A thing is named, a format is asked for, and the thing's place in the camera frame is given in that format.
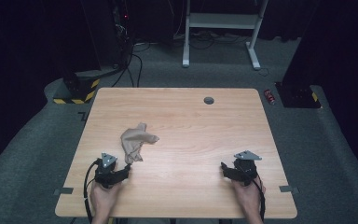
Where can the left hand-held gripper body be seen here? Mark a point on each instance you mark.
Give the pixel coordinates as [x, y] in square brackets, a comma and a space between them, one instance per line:
[108, 177]

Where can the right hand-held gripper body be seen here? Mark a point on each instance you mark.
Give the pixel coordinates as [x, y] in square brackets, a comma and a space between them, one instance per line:
[244, 172]

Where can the beige cloth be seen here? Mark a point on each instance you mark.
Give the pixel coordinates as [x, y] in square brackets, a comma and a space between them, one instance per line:
[135, 141]

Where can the person's left hand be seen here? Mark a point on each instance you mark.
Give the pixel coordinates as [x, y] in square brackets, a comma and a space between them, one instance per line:
[104, 199]

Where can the person's right hand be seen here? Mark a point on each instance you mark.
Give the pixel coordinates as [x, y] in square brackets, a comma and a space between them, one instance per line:
[245, 196]

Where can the grey tape piece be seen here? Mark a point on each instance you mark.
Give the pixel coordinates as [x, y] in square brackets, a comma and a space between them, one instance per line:
[63, 191]
[288, 189]

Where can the red can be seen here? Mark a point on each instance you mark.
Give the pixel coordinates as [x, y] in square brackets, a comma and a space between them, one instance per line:
[269, 96]

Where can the black yellow striped stand base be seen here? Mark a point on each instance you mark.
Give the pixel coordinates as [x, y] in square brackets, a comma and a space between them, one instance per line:
[77, 90]

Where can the black square stand base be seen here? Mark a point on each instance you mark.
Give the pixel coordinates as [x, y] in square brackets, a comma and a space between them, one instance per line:
[298, 96]

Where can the black equipment rack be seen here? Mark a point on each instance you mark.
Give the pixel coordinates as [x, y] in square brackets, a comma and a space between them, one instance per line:
[112, 31]

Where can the white metal desk frame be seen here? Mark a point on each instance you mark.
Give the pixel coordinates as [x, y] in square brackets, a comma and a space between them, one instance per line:
[223, 20]

